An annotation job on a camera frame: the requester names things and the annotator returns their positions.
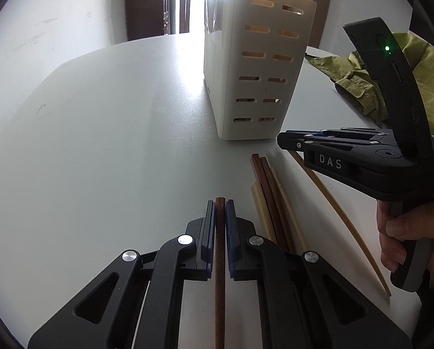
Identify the bunch of wooden chopsticks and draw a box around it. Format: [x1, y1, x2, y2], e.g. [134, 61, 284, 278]
[251, 153, 308, 255]

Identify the olive green jacket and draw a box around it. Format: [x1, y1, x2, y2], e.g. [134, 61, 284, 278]
[304, 32, 434, 142]

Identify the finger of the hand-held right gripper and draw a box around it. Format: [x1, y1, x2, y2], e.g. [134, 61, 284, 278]
[277, 131, 403, 161]
[321, 128, 394, 139]

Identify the dark brown wardrobe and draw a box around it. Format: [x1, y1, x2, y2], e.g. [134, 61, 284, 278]
[124, 0, 176, 42]

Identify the cream slotted plastic utensil holder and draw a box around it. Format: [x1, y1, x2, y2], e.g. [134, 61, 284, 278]
[202, 0, 317, 141]

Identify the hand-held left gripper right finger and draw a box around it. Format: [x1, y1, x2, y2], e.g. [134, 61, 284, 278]
[225, 200, 414, 349]

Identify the light yellow wooden chopstick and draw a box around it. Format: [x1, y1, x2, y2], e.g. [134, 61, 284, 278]
[289, 150, 392, 300]

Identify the dark brown wooden chopstick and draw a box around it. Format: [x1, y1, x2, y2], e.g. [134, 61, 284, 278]
[214, 196, 228, 349]

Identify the glass balcony door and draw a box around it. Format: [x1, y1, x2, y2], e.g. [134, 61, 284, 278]
[166, 0, 247, 35]

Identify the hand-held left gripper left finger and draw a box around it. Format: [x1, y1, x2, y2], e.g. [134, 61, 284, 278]
[28, 200, 216, 349]

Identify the person's right hand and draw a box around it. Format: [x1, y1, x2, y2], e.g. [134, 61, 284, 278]
[376, 200, 434, 289]

